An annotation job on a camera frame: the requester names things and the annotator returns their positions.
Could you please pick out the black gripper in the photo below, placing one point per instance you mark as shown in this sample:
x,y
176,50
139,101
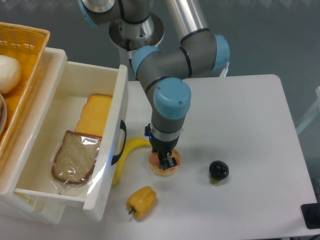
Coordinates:
x,y
164,151

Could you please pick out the yellow bell pepper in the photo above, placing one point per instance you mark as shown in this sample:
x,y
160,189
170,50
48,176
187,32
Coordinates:
x,y
141,202

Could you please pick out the brown egg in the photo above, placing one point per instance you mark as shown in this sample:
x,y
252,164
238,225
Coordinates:
x,y
154,159

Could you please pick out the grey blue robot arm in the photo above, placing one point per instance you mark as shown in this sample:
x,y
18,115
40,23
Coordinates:
x,y
135,29

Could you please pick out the yellow banana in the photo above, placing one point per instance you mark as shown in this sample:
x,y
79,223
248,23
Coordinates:
x,y
131,144

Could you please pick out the dark purple mangosteen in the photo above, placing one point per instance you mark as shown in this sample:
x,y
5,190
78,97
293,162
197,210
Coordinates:
x,y
218,171

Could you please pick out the orange cake slice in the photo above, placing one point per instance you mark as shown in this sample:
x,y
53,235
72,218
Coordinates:
x,y
94,115

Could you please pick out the wrapped brown bread slice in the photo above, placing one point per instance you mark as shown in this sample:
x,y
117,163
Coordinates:
x,y
75,159

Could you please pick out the white plastic drawer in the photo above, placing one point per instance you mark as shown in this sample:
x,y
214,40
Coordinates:
x,y
78,82

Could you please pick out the black device at edge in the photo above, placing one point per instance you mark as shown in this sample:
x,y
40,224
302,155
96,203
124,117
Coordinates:
x,y
311,215

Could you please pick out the white drawer cabinet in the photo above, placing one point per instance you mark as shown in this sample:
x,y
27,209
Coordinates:
x,y
27,206

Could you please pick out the bowl rim at left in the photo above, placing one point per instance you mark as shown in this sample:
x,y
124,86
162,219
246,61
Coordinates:
x,y
3,114

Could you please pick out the white bun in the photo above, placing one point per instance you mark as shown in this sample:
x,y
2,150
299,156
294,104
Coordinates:
x,y
10,73

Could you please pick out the yellow wicker basket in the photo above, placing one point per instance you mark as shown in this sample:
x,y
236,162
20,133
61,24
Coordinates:
x,y
26,44

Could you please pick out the black drawer handle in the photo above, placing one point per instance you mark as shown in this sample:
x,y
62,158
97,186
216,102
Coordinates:
x,y
121,143

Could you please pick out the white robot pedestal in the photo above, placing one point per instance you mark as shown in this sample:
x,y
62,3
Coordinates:
x,y
125,57

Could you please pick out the white frame at right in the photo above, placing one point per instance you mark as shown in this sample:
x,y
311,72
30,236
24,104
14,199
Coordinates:
x,y
312,112

